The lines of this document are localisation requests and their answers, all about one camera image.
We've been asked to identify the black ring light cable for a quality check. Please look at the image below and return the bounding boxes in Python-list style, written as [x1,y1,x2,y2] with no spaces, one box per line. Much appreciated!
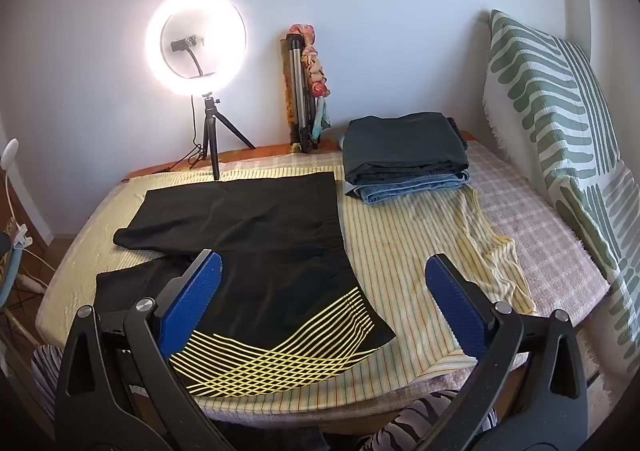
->
[167,96,211,173]

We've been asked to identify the folded tripod with colourful cloth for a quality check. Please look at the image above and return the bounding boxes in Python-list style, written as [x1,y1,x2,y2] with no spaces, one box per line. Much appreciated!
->
[287,22,332,142]

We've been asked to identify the white cable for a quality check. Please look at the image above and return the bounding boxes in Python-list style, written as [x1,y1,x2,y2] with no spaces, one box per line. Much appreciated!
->
[0,171,52,294]

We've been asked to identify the person's left leg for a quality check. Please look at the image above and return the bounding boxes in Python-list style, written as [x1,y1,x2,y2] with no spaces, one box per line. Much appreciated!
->
[31,345,67,424]

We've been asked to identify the green patterned white pillow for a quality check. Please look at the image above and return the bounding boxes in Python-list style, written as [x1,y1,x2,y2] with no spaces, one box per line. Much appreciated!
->
[482,8,626,282]
[575,161,640,382]

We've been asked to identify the black pants with yellow lines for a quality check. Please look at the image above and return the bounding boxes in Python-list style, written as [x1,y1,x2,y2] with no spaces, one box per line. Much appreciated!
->
[95,171,398,399]

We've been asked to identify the folded dark grey pants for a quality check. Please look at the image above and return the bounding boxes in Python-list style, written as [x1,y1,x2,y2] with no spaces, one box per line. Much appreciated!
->
[342,112,471,187]

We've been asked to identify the orange patterned bed sheet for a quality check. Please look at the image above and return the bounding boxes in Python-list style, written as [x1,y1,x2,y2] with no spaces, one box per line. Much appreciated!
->
[125,131,476,179]

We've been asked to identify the small black tripod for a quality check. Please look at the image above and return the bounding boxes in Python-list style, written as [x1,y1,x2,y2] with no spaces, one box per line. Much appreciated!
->
[192,91,257,181]

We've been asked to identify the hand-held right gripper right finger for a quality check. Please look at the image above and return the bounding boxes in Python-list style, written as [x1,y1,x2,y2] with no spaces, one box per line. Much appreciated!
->
[424,253,590,451]

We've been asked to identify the folded blue jeans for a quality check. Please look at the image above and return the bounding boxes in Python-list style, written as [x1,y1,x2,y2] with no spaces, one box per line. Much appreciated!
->
[345,170,473,205]

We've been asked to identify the white lamp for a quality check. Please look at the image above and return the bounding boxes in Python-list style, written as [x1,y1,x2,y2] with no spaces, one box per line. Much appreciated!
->
[0,138,21,174]

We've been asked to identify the person's right leg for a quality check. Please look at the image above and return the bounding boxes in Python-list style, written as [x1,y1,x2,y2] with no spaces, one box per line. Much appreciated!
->
[350,390,501,451]

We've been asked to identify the white ring light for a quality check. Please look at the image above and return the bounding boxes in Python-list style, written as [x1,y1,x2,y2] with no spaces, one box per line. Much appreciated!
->
[145,0,248,97]

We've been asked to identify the black phone holder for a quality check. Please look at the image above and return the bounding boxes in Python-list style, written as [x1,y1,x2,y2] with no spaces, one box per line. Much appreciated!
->
[170,35,216,80]

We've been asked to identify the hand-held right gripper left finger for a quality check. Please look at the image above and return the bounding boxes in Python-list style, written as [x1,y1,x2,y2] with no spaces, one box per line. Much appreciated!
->
[55,248,223,451]

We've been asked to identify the yellow striped blanket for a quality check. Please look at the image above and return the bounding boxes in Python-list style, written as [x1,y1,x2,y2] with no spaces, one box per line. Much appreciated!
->
[37,164,538,414]

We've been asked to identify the person's leg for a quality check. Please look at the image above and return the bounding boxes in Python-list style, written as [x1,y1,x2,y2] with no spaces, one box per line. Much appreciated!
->
[350,390,501,451]
[31,345,67,424]

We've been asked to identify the folded silver tripod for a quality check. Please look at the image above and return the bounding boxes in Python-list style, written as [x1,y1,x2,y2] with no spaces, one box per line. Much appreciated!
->
[285,34,321,154]

